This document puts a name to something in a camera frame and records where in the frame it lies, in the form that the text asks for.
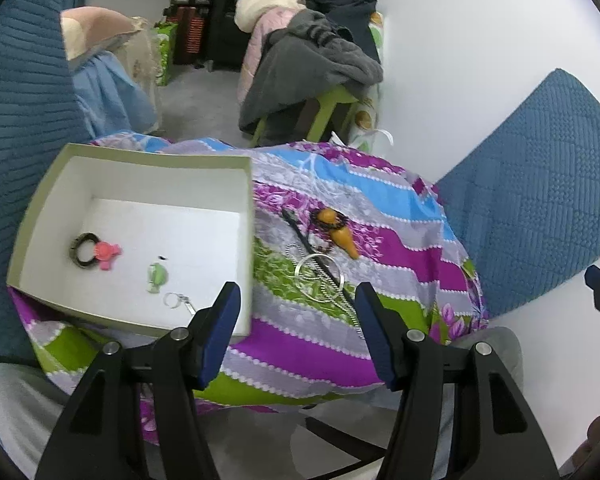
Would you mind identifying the light blue bedding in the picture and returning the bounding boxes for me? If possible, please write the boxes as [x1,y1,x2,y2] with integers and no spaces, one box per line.
[72,51,158,139]

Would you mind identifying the blue quilted cushion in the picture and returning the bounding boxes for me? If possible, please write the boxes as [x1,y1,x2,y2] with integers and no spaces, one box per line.
[437,70,600,316]
[0,0,90,362]

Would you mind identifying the blue quilted cushion right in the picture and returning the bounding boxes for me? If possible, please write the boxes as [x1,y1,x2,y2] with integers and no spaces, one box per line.
[437,70,600,316]

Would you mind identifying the pink flower hair tie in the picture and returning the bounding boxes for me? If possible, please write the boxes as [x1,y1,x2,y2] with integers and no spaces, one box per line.
[69,232,123,272]

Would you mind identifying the beige embroidered cloth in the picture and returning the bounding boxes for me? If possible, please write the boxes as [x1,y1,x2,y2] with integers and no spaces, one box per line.
[114,16,161,116]

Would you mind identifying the small silver ring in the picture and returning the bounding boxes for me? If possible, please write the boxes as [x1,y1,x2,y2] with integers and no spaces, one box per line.
[162,291,197,316]

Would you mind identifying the green shopping bag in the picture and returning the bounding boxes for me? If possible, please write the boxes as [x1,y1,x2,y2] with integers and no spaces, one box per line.
[154,22,178,87]

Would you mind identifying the black red suitcases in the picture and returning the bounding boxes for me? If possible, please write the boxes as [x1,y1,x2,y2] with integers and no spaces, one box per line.
[163,0,250,72]

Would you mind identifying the green plastic stool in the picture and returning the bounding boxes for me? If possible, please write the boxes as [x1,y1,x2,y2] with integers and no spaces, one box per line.
[238,84,358,146]

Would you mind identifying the orange gourd pendant black bracelet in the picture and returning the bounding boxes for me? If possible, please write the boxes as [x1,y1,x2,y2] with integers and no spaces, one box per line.
[308,207,362,261]

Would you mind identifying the pink beige pillow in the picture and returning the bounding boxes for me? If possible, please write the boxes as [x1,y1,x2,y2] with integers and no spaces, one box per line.
[60,6,140,62]

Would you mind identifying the green cardboard box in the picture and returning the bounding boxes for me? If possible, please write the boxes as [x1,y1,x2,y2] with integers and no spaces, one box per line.
[6,144,253,340]

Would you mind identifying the colourful striped floral cloth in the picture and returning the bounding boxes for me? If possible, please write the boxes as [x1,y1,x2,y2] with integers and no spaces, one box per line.
[7,136,488,412]

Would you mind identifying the person's grey trouser leg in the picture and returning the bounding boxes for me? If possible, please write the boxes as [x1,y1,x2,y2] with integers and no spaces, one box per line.
[0,363,69,479]

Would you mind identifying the silver ring ball chain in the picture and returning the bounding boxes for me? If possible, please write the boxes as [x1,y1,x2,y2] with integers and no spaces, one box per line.
[284,244,361,321]

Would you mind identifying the black hair stick green flower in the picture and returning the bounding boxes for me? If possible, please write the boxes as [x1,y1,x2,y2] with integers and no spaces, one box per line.
[282,208,353,306]

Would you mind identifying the blue quilted cushion left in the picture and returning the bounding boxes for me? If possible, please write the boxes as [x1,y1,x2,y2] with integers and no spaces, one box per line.
[0,0,90,362]

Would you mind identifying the grey fleece garment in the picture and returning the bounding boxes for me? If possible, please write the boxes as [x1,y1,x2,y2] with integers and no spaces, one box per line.
[238,9,384,132]

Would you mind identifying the cream fluffy garment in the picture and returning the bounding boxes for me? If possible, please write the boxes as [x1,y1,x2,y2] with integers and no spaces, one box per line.
[234,0,306,32]

